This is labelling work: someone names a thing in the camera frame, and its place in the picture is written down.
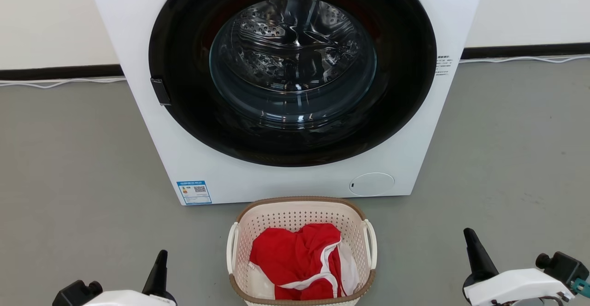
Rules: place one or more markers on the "round white service flap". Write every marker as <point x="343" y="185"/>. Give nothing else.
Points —
<point x="371" y="185"/>

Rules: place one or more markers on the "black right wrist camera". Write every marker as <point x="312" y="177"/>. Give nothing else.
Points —
<point x="564" y="267"/>

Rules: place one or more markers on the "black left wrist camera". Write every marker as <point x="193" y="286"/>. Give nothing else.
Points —
<point x="73" y="294"/>

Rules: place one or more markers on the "blue energy label sticker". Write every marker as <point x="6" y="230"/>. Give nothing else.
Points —
<point x="194" y="192"/>

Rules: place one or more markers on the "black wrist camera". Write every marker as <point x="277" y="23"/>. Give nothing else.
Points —
<point x="564" y="267"/>
<point x="73" y="294"/>

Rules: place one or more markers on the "red and white garment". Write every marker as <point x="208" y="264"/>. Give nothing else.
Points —
<point x="295" y="255"/>

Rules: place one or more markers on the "white front-load washing machine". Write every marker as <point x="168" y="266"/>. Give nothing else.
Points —
<point x="276" y="181"/>

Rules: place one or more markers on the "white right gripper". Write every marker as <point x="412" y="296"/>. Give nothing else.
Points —
<point x="516" y="287"/>

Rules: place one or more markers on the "round dark glass washer door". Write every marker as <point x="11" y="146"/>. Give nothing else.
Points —
<point x="184" y="126"/>

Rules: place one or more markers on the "clear printed text label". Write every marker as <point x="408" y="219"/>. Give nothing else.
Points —
<point x="444" y="65"/>

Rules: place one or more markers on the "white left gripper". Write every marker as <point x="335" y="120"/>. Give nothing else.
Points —
<point x="124" y="299"/>

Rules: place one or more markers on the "teal connector plug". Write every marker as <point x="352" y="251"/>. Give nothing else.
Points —
<point x="581" y="288"/>

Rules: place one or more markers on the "beige perforated plastic laundry basket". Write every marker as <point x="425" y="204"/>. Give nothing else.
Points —
<point x="286" y="214"/>

